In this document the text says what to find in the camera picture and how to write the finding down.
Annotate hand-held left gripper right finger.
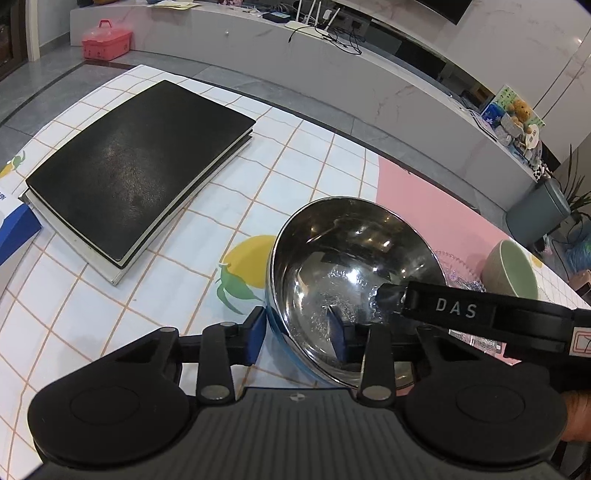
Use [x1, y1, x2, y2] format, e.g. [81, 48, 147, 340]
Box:
[325, 307, 467, 404]

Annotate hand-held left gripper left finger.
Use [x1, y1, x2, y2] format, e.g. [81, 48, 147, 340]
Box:
[115, 307, 267, 404]

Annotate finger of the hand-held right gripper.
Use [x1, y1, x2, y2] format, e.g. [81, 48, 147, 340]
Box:
[376, 281, 574, 357]
[499, 342, 570, 372]

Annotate clear glass flower plate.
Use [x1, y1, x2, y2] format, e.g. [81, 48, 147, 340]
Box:
[431, 249, 511, 354]

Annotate stainless steel bowl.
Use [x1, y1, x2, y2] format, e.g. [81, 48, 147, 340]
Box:
[267, 196, 448, 389]

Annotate person's right hand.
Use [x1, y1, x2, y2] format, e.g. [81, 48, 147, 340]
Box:
[562, 390, 591, 445]

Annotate green ceramic bowl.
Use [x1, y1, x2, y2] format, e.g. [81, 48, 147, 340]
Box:
[480, 240, 539, 303]

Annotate grey round trash bin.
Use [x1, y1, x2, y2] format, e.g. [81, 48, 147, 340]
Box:
[505, 178, 572, 246]

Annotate long leaf potted plant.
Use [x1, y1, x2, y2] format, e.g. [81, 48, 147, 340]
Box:
[560, 145, 591, 220]

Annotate checked fruit print tablecloth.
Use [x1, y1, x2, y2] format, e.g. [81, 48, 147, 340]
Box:
[0, 62, 591, 464]

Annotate brown teddy bear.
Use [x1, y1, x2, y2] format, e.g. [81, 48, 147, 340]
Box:
[507, 98, 533, 126]

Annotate blue and white box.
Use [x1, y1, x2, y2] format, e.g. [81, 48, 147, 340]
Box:
[0, 185, 43, 269]

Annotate long white cabinet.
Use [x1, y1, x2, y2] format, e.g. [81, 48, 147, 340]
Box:
[69, 0, 557, 186]

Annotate white router with antennas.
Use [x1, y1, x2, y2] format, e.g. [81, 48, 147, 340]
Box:
[287, 0, 343, 41]

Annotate pink plastic storage box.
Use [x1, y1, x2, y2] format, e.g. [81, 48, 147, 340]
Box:
[82, 19, 130, 62]

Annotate yellow papers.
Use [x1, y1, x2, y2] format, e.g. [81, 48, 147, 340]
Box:
[147, 0, 200, 11]

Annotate black cable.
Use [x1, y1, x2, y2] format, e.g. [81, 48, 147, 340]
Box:
[287, 17, 366, 57]

